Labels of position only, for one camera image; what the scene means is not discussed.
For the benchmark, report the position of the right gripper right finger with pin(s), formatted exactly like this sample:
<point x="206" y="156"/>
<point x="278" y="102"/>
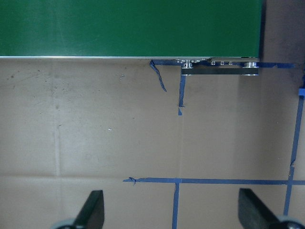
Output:
<point x="254" y="214"/>

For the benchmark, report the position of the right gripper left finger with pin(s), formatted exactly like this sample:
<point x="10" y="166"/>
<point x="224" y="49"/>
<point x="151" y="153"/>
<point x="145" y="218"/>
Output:
<point x="91" y="215"/>

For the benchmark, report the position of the green conveyor belt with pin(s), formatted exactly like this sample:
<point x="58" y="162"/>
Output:
<point x="219" y="31"/>

